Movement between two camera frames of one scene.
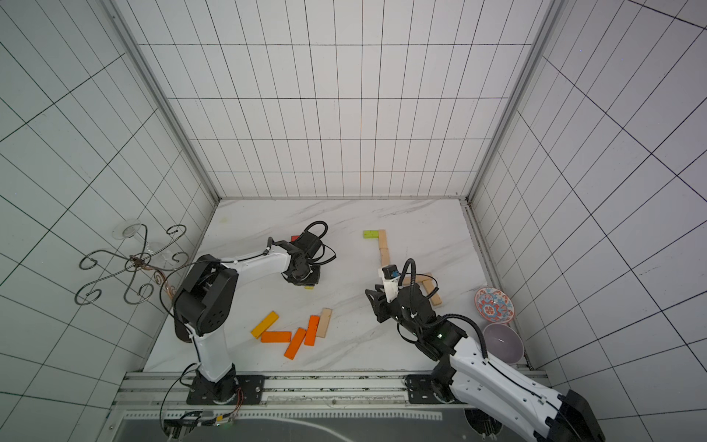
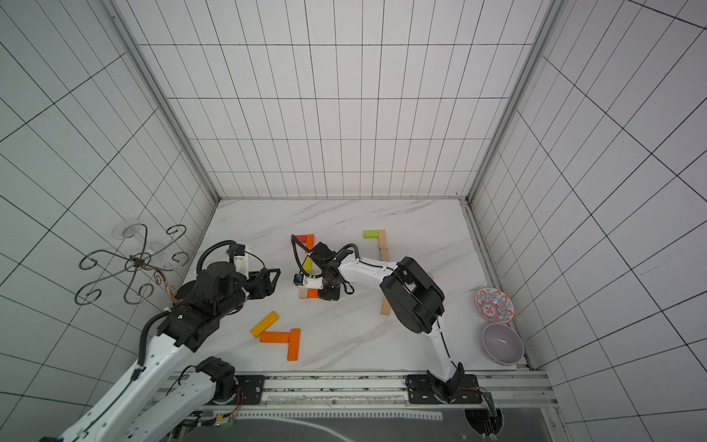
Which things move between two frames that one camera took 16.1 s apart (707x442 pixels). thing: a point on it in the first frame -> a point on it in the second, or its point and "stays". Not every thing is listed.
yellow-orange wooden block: x=264 y=324 stays
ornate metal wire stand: x=145 y=267 stays
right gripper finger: x=376 y=296 -> x=344 y=283
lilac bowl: x=504 y=343 stays
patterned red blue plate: x=494 y=305 stays
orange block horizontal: x=276 y=336 stays
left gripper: x=312 y=281 -> x=269 y=287
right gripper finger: x=384 y=310 -> x=329 y=293
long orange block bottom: x=295 y=343 stays
